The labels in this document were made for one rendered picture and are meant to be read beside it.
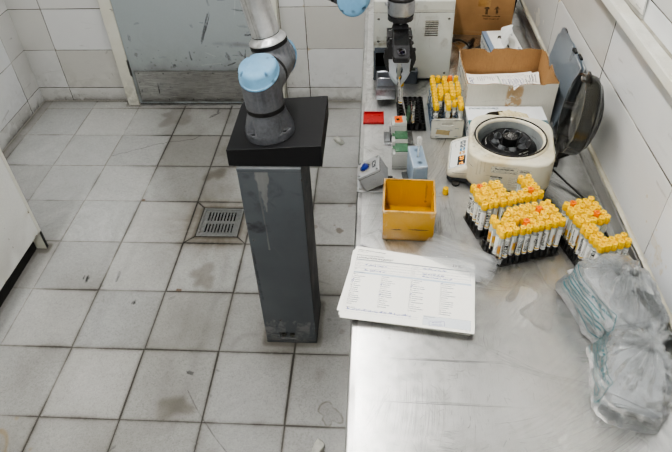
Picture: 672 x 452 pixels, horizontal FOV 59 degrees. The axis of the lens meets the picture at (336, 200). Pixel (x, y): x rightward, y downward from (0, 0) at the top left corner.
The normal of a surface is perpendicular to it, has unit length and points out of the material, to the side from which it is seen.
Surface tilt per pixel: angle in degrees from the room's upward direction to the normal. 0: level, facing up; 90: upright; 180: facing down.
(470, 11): 90
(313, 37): 90
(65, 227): 0
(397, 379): 0
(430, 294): 0
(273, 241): 90
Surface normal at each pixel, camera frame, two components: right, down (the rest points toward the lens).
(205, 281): -0.04, -0.76
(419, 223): -0.10, 0.65
